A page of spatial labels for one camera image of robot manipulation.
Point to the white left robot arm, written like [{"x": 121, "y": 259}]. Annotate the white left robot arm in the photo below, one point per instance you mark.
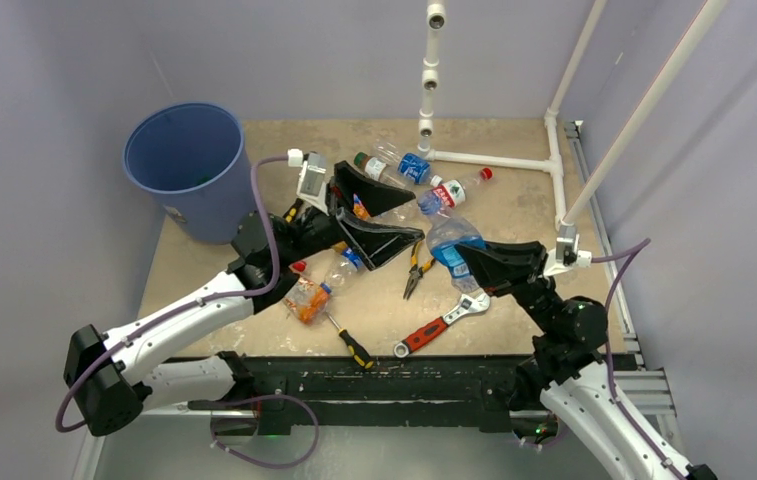
[{"x": 114, "y": 376}]

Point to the nongfu spring red bottle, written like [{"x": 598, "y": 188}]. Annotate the nongfu spring red bottle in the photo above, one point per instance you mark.
[{"x": 452, "y": 193}]

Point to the yellow black screwdriver back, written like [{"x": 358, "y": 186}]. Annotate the yellow black screwdriver back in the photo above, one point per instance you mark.
[{"x": 294, "y": 210}]

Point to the yellow black screwdriver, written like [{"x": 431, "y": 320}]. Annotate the yellow black screwdriver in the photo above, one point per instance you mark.
[
  {"x": 294, "y": 210},
  {"x": 357, "y": 352}
]

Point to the black table front rail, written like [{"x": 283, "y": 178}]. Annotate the black table front rail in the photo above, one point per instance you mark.
[{"x": 477, "y": 391}]

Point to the red handled adjustable wrench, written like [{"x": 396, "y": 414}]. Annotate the red handled adjustable wrench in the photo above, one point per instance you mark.
[{"x": 467, "y": 305}]

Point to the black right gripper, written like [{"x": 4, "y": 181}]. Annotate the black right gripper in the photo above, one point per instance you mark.
[{"x": 522, "y": 262}]

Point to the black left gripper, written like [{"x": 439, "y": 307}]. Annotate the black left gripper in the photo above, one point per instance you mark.
[{"x": 374, "y": 243}]

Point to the aluminium side rail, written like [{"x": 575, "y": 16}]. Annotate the aluminium side rail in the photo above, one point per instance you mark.
[{"x": 648, "y": 389}]

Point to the green cap clear bottle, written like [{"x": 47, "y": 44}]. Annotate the green cap clear bottle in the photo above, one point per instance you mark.
[{"x": 380, "y": 170}]

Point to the blue label bottle back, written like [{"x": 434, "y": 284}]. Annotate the blue label bottle back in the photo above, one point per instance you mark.
[{"x": 409, "y": 165}]

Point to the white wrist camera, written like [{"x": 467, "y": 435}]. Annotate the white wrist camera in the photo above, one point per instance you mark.
[
  {"x": 311, "y": 186},
  {"x": 566, "y": 256}
]

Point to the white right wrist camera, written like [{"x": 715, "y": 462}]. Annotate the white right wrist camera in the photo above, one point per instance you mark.
[{"x": 566, "y": 256}]

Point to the crushed orange label bottle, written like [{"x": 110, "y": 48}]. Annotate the crushed orange label bottle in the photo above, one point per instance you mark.
[{"x": 307, "y": 299}]

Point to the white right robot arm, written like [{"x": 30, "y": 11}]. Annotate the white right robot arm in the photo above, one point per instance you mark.
[{"x": 568, "y": 373}]

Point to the blue plastic bin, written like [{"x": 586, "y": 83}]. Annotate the blue plastic bin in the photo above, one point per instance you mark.
[{"x": 173, "y": 148}]

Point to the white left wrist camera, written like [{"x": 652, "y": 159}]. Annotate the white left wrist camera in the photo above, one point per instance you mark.
[{"x": 311, "y": 186}]

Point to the orange juice bottle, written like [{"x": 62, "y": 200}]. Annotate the orange juice bottle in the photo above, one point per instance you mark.
[{"x": 359, "y": 209}]

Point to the blue label water bottle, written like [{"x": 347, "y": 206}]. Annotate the blue label water bottle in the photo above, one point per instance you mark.
[{"x": 449, "y": 229}]

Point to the blue label bottle centre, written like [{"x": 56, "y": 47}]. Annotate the blue label bottle centre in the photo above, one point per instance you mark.
[{"x": 344, "y": 269}]

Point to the yellow handled pliers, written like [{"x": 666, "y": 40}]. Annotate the yellow handled pliers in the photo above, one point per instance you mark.
[{"x": 417, "y": 269}]

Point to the yellow black screwdriver front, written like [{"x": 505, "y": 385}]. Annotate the yellow black screwdriver front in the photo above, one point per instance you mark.
[{"x": 357, "y": 352}]

